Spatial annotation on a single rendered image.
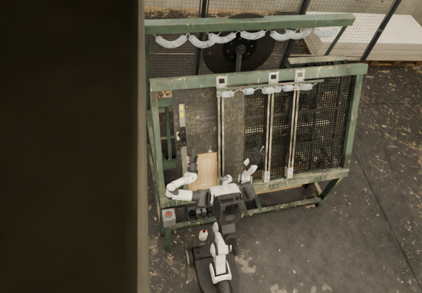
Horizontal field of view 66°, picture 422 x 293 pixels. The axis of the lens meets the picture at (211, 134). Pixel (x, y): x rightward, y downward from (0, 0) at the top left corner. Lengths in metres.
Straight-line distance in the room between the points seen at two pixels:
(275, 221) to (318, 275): 0.79
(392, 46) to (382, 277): 4.41
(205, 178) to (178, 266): 1.17
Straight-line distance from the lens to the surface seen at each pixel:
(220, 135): 3.20
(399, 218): 5.33
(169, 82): 2.90
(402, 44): 7.53
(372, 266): 4.78
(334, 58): 3.93
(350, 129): 3.93
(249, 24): 3.34
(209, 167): 3.37
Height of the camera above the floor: 3.90
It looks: 51 degrees down
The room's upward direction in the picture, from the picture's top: 11 degrees clockwise
